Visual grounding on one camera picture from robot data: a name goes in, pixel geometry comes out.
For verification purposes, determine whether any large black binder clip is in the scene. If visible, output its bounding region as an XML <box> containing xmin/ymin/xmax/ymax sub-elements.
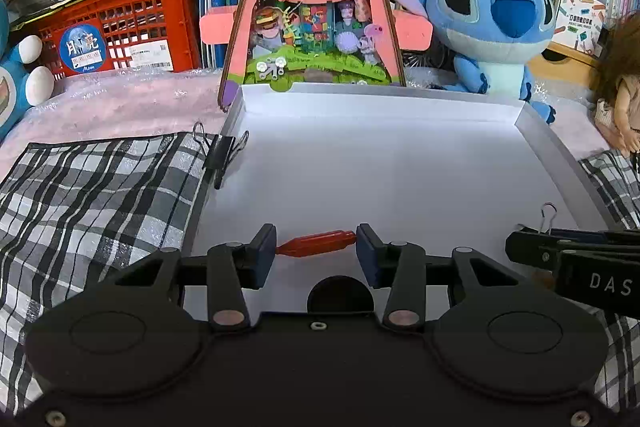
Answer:
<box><xmin>514</xmin><ymin>202</ymin><xmax>558</xmax><ymax>234</ymax></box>

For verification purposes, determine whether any white cardboard box tray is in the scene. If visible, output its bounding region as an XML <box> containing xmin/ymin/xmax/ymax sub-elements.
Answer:
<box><xmin>184</xmin><ymin>83</ymin><xmax>612</xmax><ymax>262</ymax></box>

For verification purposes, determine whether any small binder clip on box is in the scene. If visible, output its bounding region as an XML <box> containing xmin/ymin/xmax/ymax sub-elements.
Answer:
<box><xmin>192</xmin><ymin>121</ymin><xmax>250</xmax><ymax>190</ymax></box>

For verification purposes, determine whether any brown haired baby doll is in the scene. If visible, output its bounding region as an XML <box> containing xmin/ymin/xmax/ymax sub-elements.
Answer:
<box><xmin>594</xmin><ymin>11</ymin><xmax>640</xmax><ymax>157</ymax></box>

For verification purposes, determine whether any black white plaid cloth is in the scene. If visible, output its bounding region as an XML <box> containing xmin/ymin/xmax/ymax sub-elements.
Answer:
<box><xmin>1</xmin><ymin>132</ymin><xmax>208</xmax><ymax>413</ymax></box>

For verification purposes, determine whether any wooden drawer unit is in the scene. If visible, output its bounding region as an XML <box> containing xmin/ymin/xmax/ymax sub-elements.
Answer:
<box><xmin>527</xmin><ymin>42</ymin><xmax>598</xmax><ymax>88</ymax></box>

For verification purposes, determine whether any white printed cardboard box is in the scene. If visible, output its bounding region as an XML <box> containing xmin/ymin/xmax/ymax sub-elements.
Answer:
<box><xmin>552</xmin><ymin>0</ymin><xmax>606</xmax><ymax>57</ymax></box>

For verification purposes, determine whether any red plastic crate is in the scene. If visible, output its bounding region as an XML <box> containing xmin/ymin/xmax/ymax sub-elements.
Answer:
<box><xmin>12</xmin><ymin>0</ymin><xmax>201</xmax><ymax>79</ymax></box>

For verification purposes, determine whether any pink triangular diorama house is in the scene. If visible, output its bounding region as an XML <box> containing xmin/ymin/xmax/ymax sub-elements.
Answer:
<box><xmin>200</xmin><ymin>0</ymin><xmax>433</xmax><ymax>108</ymax></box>

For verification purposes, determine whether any blue Stitch plush toy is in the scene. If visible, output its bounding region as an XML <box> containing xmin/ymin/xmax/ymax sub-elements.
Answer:
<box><xmin>394</xmin><ymin>0</ymin><xmax>556</xmax><ymax>124</ymax></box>

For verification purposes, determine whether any Doraemon plush toy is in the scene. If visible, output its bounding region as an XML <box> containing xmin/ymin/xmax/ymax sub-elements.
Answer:
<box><xmin>0</xmin><ymin>1</ymin><xmax>55</xmax><ymax>140</ymax></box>

